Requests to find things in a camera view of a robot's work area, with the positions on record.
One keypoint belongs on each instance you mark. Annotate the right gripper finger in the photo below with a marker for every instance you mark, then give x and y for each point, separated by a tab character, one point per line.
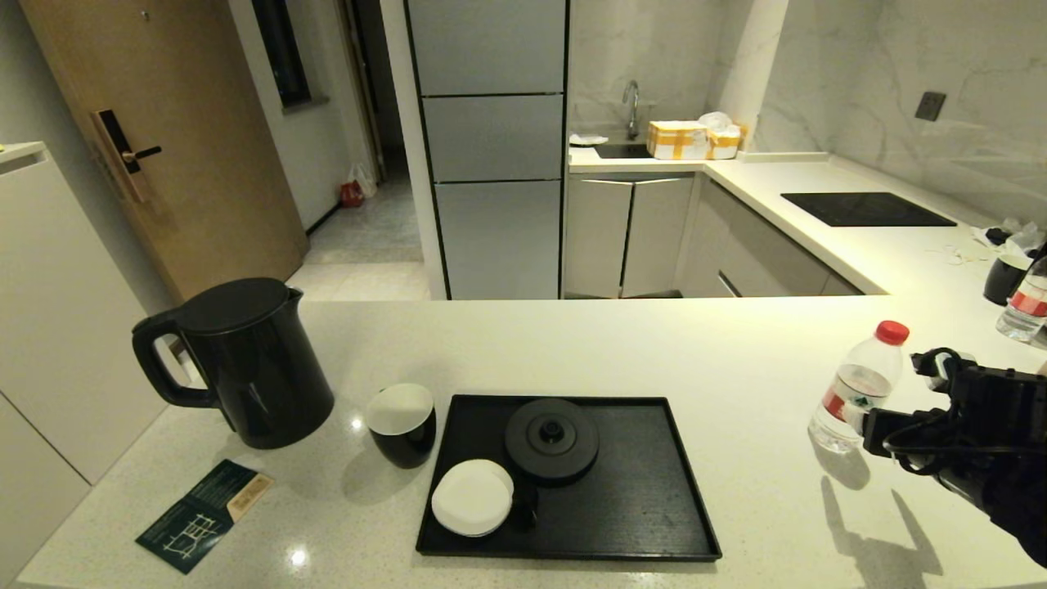
856	420

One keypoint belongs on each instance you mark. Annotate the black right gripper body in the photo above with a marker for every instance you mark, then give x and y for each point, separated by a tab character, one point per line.
900	433

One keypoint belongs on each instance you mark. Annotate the clear plastic water bottle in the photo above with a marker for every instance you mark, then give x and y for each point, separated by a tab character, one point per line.
859	380
1024	313

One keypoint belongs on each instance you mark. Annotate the black cup white inside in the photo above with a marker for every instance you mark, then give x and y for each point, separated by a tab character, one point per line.
401	421

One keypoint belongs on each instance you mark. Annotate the black electric kettle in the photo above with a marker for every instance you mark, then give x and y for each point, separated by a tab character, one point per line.
262	376

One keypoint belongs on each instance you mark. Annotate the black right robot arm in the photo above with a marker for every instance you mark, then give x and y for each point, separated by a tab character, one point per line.
1010	409

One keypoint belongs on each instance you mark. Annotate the black kettle power base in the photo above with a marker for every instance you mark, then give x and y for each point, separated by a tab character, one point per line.
550	446

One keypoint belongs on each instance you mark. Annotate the black mug white rim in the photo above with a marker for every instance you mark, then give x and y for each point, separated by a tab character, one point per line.
1004	281

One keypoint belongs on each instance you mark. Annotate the grey counter drawer cabinet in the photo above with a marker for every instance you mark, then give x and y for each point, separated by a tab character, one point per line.
761	256

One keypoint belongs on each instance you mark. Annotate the black induction cooktop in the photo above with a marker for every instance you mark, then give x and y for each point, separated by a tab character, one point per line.
865	209

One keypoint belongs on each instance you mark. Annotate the black rectangular serving tray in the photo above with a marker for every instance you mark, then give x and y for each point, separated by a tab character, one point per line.
654	507

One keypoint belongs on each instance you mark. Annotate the crumpled clear wrappers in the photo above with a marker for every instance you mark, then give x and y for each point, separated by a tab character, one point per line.
1022	237

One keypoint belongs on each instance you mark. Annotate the grey sink base cabinet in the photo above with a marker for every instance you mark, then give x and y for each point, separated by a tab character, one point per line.
626	236

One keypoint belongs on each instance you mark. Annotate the small yellow-taped cardboard box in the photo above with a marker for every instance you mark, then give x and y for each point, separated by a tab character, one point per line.
725	145

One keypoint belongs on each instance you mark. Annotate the crumpled white plastic bag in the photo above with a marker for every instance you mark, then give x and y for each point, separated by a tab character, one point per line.
716	121

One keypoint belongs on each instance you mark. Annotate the large yellow-taped cardboard box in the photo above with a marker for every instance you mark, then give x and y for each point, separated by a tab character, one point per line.
675	141

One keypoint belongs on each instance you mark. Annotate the dark kitchen sink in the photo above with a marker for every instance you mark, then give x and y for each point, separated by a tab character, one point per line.
622	151

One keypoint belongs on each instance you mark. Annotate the chrome kitchen faucet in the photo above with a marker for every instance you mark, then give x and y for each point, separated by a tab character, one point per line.
632	113

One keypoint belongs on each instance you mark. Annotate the white dish cloth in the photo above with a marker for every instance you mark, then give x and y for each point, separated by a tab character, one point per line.
587	139

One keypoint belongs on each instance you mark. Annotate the white round saucer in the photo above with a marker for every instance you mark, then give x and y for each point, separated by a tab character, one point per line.
470	499

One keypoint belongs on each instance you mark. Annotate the tall grey panel cabinet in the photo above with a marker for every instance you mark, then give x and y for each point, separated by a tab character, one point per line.
491	139

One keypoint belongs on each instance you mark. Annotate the white shopping bag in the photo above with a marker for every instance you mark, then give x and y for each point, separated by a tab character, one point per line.
366	178

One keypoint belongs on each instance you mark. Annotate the red bag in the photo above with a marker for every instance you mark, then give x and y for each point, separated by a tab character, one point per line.
352	195

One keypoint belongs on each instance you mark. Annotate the dark green folded brochure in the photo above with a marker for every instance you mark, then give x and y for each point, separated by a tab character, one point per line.
196	515

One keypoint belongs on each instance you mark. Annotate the dark window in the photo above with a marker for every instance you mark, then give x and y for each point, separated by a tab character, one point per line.
282	57

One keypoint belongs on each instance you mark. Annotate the brown wooden door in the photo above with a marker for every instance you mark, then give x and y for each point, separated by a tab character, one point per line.
204	164

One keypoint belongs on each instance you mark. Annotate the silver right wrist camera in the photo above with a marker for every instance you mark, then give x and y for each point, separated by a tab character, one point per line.
941	368

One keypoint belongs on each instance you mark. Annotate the grey wall socket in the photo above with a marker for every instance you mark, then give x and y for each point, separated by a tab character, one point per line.
930	106

